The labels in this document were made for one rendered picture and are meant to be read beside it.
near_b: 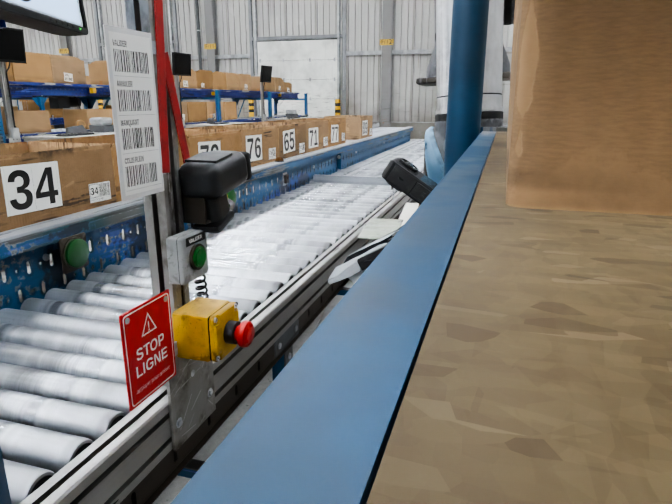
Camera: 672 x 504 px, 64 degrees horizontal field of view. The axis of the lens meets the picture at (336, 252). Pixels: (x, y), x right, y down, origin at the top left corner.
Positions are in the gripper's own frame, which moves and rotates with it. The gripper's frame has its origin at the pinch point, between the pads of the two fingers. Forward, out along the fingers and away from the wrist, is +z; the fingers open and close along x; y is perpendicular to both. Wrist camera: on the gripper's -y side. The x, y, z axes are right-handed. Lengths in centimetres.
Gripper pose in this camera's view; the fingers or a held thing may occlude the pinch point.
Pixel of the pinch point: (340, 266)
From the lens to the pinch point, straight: 70.8
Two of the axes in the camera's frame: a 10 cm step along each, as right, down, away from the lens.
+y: 4.8, 8.7, 0.9
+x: 2.9, -2.6, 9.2
